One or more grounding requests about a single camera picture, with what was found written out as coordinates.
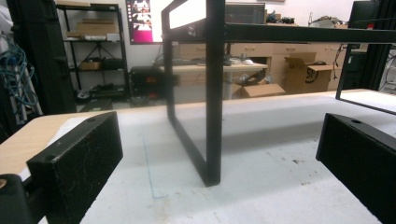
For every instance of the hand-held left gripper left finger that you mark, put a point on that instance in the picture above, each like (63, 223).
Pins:
(77, 165)

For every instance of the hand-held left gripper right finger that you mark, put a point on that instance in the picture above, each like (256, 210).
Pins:
(361, 161)

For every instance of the large open cardboard box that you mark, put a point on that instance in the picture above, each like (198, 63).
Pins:
(303, 74)

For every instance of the black equipment case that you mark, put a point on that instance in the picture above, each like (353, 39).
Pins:
(146, 81)

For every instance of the white foam mat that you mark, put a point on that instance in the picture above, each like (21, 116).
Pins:
(249, 174)

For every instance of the black metal shelving unit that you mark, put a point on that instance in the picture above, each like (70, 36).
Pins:
(96, 53)

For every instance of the tall black panel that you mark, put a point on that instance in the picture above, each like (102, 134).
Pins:
(40, 56)

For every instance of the black aluminium stand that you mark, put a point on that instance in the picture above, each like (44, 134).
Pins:
(378, 46)

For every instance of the flat open cardboard box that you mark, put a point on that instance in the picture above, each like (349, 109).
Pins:
(260, 90)

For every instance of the cardboard box on shelf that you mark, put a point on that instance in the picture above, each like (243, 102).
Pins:
(95, 27)

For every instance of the monitor with pink screen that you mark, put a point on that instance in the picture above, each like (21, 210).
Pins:
(141, 21)

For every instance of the dark monitor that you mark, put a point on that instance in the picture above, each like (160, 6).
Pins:
(244, 13)

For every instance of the black metal frame rack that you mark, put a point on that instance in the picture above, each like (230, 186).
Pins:
(214, 93)

